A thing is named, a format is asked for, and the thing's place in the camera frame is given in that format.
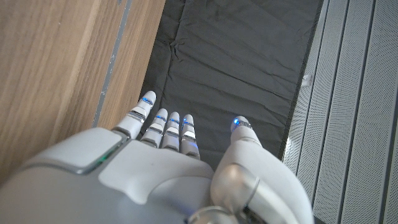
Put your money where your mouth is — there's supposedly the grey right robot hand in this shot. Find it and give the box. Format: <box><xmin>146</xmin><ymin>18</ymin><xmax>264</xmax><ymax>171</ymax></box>
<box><xmin>0</xmin><ymin>90</ymin><xmax>315</xmax><ymax>224</ymax></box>

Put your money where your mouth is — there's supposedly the black backdrop curtain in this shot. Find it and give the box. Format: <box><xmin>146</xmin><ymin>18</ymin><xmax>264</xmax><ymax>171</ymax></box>
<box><xmin>138</xmin><ymin>0</ymin><xmax>326</xmax><ymax>170</ymax></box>

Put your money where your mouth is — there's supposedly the small white clip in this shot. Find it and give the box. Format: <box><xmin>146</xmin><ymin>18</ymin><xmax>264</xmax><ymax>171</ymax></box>
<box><xmin>300</xmin><ymin>73</ymin><xmax>313</xmax><ymax>88</ymax></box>

